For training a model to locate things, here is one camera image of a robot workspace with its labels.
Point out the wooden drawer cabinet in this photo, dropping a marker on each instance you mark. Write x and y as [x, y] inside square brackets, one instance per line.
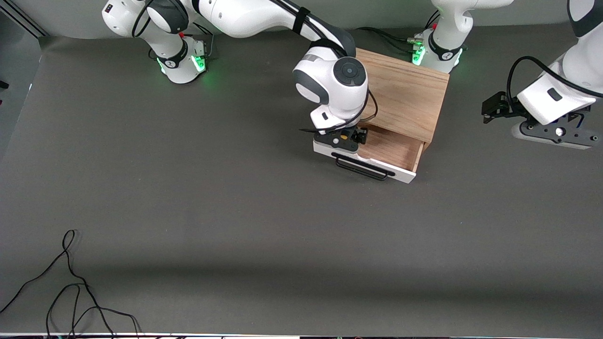
[410, 94]

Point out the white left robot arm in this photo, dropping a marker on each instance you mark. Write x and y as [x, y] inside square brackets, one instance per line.
[445, 47]

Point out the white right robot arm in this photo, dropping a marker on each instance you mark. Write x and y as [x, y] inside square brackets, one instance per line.
[245, 19]

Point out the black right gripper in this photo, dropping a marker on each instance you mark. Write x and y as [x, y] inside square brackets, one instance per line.
[361, 135]

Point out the dark grey table mat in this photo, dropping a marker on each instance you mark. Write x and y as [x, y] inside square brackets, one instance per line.
[282, 212]

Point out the black metal frame rail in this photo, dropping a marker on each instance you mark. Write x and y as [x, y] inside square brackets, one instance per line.
[23, 23]

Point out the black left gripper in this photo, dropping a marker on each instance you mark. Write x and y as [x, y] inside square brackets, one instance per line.
[509, 109]

